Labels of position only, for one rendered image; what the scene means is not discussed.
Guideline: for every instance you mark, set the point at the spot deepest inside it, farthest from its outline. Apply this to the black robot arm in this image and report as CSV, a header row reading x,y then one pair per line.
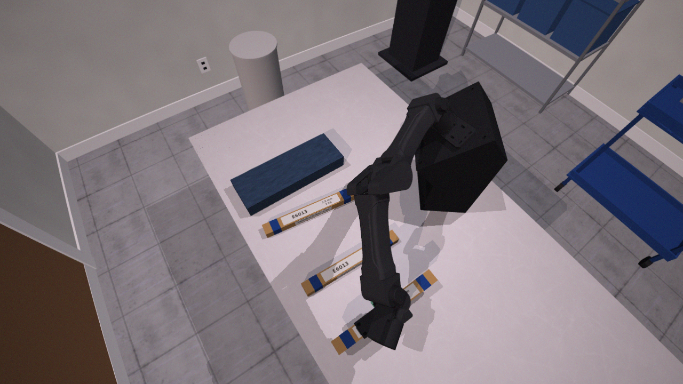
x,y
371,189

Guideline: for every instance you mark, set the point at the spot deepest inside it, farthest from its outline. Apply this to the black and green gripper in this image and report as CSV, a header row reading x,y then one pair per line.
x,y
406,316

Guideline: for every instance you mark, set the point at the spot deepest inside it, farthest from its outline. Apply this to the tan box with white label and blue band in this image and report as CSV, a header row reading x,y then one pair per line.
x,y
305,213

